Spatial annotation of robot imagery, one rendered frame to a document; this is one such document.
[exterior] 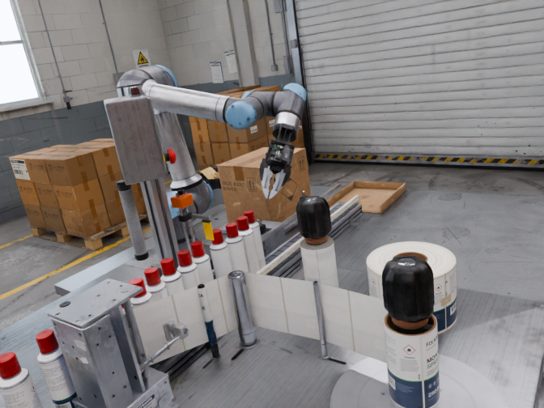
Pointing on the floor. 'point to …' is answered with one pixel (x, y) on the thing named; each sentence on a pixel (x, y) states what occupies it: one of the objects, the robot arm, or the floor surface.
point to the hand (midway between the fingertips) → (268, 195)
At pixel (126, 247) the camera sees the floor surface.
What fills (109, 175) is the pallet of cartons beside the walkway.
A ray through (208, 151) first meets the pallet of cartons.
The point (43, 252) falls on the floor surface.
